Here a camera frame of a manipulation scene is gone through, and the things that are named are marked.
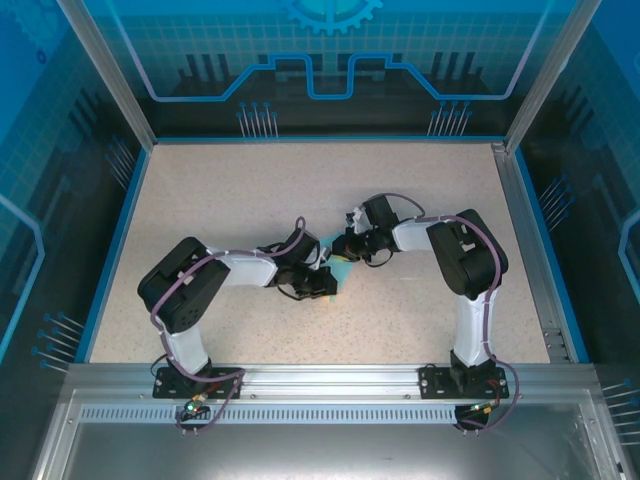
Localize light blue cloth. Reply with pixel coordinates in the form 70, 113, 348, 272
318, 233, 360, 304

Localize slotted metal strip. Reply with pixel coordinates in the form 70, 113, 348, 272
79, 407, 581, 422

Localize blue printed panel with gear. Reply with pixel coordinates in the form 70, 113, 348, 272
82, 0, 576, 139

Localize grey metal tray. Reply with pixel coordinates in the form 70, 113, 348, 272
29, 389, 626, 480

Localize blue printed side panel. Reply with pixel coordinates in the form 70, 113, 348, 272
0, 0, 151, 480
514, 0, 640, 480

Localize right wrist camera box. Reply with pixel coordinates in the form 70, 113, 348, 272
345, 207, 369, 234

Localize long aluminium mounting rail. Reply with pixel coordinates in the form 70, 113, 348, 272
67, 362, 596, 401

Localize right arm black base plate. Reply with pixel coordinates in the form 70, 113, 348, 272
418, 364, 511, 400

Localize aluminium side rail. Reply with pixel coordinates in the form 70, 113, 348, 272
491, 142, 574, 364

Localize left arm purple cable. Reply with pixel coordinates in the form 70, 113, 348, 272
149, 215, 307, 436

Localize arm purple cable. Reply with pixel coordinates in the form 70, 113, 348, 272
369, 192, 521, 436
149, 215, 307, 436

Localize cable connector with green light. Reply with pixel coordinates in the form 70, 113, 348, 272
183, 392, 212, 417

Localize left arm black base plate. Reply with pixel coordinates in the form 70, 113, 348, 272
152, 366, 245, 400

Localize blue table border frame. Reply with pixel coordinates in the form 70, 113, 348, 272
74, 133, 592, 365

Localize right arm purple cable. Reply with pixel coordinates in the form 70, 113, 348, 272
369, 192, 521, 436

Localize aluminium frame post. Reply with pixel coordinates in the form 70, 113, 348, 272
502, 0, 605, 154
55, 0, 159, 150

